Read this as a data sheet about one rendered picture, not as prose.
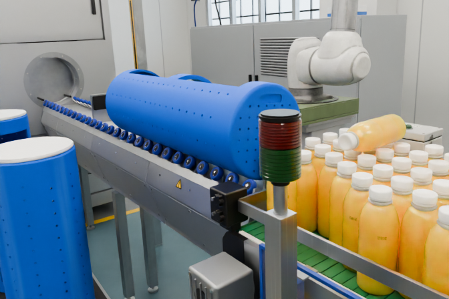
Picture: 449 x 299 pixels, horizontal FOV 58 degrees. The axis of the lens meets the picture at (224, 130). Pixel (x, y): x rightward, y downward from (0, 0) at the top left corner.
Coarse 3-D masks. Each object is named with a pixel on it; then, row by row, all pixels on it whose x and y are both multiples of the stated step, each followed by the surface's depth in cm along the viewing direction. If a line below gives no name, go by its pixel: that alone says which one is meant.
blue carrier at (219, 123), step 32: (128, 96) 158; (160, 96) 140; (192, 96) 126; (224, 96) 115; (256, 96) 112; (288, 96) 119; (128, 128) 167; (160, 128) 139; (192, 128) 122; (224, 128) 110; (256, 128) 114; (224, 160) 114; (256, 160) 116
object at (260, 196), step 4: (256, 192) 103; (260, 192) 103; (264, 192) 104; (248, 196) 101; (252, 196) 102; (256, 196) 103; (260, 196) 104; (264, 196) 104; (244, 200) 100; (248, 200) 101; (252, 200) 102; (256, 200) 103; (260, 200) 104; (264, 200) 105; (252, 204) 102
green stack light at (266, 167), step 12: (264, 156) 60; (276, 156) 59; (288, 156) 59; (300, 156) 60; (264, 168) 60; (276, 168) 59; (288, 168) 59; (300, 168) 61; (276, 180) 59; (288, 180) 59
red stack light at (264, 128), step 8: (264, 128) 59; (272, 128) 58; (280, 128) 58; (288, 128) 58; (296, 128) 58; (264, 136) 59; (272, 136) 58; (280, 136) 58; (288, 136) 58; (296, 136) 58; (264, 144) 60; (272, 144) 58; (280, 144) 58; (288, 144) 58; (296, 144) 59
